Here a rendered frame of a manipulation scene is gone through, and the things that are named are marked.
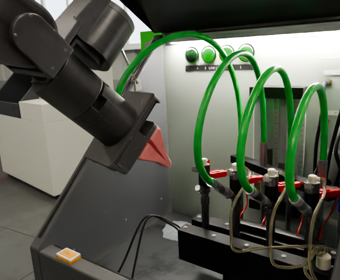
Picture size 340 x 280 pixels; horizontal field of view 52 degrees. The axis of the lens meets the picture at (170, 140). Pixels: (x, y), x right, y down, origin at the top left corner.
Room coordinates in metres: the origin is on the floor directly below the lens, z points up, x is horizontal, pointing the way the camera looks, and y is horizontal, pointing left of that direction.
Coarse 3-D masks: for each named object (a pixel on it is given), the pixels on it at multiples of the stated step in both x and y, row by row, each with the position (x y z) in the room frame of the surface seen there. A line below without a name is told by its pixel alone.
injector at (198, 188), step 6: (198, 174) 0.77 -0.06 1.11; (210, 174) 0.77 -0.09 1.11; (198, 180) 0.77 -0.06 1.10; (198, 186) 0.75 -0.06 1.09; (204, 186) 0.76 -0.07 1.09; (204, 192) 0.76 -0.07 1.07; (204, 198) 0.76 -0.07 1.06; (204, 204) 0.76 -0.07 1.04; (204, 210) 0.76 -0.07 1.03; (204, 216) 0.76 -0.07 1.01; (204, 222) 0.76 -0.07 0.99; (204, 228) 0.76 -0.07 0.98
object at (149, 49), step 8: (184, 32) 0.82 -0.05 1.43; (192, 32) 0.83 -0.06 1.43; (160, 40) 0.78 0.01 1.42; (168, 40) 0.79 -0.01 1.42; (208, 40) 0.86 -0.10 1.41; (152, 48) 0.76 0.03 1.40; (216, 48) 0.88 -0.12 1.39; (144, 56) 0.75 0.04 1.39; (224, 56) 0.89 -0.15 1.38; (136, 64) 0.74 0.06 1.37; (128, 72) 0.73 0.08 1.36; (232, 72) 0.91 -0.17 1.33; (120, 80) 0.72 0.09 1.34; (232, 80) 0.92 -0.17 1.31; (120, 88) 0.72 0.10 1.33; (240, 96) 0.92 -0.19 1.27; (240, 104) 0.92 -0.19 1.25; (240, 112) 0.92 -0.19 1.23; (240, 120) 0.93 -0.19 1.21
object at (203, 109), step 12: (228, 60) 0.69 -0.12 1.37; (252, 60) 0.78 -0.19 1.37; (216, 72) 0.66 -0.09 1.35; (204, 96) 0.63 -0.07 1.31; (264, 96) 0.84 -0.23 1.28; (204, 108) 0.61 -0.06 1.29; (264, 108) 0.84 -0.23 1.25; (264, 120) 0.84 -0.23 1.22; (264, 132) 0.85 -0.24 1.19; (264, 144) 0.84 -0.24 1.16; (264, 156) 0.84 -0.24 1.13; (204, 168) 0.61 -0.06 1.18; (204, 180) 0.62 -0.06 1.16; (216, 180) 0.64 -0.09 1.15; (228, 192) 0.68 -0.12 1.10
